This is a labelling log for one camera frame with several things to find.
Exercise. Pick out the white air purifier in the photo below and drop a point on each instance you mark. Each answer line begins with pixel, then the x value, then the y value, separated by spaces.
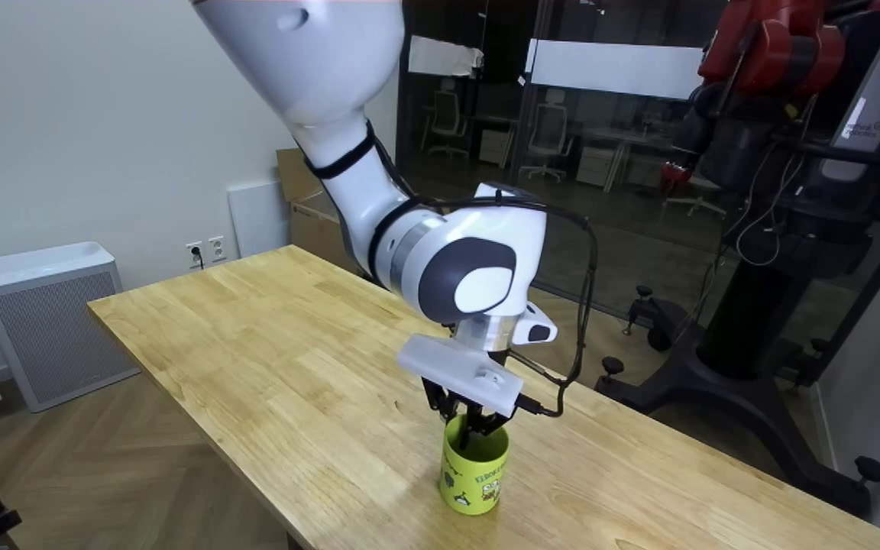
pixel 53 345

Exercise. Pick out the red black robot on pedestal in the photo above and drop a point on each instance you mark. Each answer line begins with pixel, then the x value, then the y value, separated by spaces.
pixel 786 122

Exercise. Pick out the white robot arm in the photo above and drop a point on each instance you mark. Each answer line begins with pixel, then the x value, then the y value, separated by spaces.
pixel 458 264

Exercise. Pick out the wall power outlet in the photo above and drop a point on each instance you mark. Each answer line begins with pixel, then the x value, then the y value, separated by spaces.
pixel 207 253

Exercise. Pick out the green plastic mug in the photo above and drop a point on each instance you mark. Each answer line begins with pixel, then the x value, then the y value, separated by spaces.
pixel 472 474

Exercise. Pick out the cardboard box by wall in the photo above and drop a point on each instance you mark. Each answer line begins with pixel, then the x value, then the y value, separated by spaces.
pixel 314 219

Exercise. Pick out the white office chair behind glass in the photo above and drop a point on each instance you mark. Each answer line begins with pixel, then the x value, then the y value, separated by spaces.
pixel 547 142

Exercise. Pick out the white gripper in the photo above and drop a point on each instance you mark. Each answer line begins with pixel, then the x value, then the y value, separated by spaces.
pixel 469 374

